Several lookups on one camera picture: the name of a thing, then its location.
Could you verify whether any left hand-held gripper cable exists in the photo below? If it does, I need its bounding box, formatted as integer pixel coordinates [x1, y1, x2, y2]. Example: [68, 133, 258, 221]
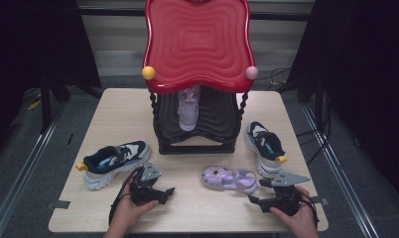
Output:
[107, 167, 146, 226]

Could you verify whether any navy and white sneaker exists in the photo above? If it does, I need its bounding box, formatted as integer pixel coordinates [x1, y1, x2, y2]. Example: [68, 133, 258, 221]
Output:
[75, 140, 152, 191]
[243, 121, 288, 178]

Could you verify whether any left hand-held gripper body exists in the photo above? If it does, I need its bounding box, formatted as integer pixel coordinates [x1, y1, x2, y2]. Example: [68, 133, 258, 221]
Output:
[129, 161, 162, 206]

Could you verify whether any grey tape piece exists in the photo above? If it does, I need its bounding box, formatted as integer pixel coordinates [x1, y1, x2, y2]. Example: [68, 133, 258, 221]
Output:
[310, 196, 330, 206]
[45, 199, 71, 211]

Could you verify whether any yellow strip on floor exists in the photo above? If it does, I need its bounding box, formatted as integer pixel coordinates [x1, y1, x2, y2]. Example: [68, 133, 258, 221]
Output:
[27, 98, 43, 112]

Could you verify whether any person's left hand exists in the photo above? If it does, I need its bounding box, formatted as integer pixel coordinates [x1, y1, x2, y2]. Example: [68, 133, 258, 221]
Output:
[102, 184, 160, 238]

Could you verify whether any red and black shoe rack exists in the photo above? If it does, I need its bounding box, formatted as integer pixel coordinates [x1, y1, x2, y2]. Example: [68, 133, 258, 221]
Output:
[141, 0, 259, 156]

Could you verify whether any black curtain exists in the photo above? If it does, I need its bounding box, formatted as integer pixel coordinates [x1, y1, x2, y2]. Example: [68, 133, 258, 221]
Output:
[0, 0, 102, 157]
[286, 0, 399, 206]

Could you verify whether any metal floor rail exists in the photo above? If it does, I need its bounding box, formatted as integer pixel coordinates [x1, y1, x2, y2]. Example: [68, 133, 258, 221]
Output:
[0, 108, 65, 238]
[301, 105, 380, 238]

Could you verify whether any person's right hand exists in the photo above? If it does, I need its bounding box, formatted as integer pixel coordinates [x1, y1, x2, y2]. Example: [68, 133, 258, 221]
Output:
[269, 185, 321, 238]

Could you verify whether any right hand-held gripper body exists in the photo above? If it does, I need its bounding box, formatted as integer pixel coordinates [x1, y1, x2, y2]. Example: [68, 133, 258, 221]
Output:
[259, 172, 311, 217]

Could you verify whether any black floor cable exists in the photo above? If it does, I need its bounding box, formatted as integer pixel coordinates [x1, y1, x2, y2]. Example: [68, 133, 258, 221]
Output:
[295, 92, 333, 167]
[255, 66, 291, 82]

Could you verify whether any purple sandal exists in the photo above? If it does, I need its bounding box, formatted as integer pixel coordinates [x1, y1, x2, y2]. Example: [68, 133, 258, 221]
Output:
[177, 85, 201, 133]
[200, 166, 258, 194]

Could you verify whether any hand-held gripper cable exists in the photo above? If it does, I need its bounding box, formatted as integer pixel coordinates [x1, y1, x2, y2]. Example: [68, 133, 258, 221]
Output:
[298, 192, 320, 229]
[107, 167, 146, 226]

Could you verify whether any dark metal stand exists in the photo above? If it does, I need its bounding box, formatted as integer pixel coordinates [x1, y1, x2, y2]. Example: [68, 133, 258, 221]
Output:
[40, 75, 53, 135]

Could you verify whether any right hand-held gripper cable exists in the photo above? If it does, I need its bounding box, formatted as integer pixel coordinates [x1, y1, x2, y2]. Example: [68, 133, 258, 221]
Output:
[298, 192, 320, 229]

